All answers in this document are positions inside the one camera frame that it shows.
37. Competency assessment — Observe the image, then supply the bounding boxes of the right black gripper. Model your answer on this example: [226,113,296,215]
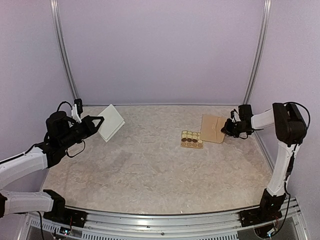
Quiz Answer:
[221,118,247,138]

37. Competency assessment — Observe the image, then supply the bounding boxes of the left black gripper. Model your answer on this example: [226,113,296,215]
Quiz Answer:
[59,115,104,150]

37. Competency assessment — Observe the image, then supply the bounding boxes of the brown kraft envelope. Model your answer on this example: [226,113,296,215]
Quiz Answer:
[200,114,227,144]

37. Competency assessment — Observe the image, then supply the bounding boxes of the cream lined letter paper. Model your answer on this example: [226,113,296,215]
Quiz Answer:
[98,104,125,143]

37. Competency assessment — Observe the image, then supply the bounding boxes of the round sticker seal sheet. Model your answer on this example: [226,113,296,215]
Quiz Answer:
[180,130,204,149]

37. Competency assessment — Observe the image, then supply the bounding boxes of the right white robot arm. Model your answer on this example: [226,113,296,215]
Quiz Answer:
[221,101,311,222]

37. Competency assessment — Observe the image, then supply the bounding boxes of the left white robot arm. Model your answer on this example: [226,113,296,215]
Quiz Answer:
[0,111,105,223]

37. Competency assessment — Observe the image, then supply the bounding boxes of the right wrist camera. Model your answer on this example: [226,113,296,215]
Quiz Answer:
[230,108,239,122]

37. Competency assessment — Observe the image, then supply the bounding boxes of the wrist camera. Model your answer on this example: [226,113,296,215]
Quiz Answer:
[230,108,239,122]
[74,98,83,115]

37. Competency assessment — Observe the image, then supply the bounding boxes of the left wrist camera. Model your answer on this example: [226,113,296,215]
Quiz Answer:
[74,98,83,115]

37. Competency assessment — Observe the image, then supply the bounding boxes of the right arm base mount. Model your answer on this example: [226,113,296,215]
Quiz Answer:
[239,189,287,227]

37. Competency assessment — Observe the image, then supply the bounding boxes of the front aluminium rail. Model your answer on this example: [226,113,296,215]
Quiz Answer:
[17,198,309,240]

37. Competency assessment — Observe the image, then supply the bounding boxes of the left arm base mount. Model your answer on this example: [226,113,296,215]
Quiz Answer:
[43,189,88,228]

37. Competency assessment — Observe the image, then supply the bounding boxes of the left aluminium frame post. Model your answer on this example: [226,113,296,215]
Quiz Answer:
[49,0,80,100]

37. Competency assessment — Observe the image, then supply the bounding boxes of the aluminium frame post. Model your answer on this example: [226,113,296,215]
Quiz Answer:
[242,0,272,105]
[49,0,80,100]

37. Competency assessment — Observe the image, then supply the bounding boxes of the right aluminium frame post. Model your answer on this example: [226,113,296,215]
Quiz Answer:
[242,0,272,105]

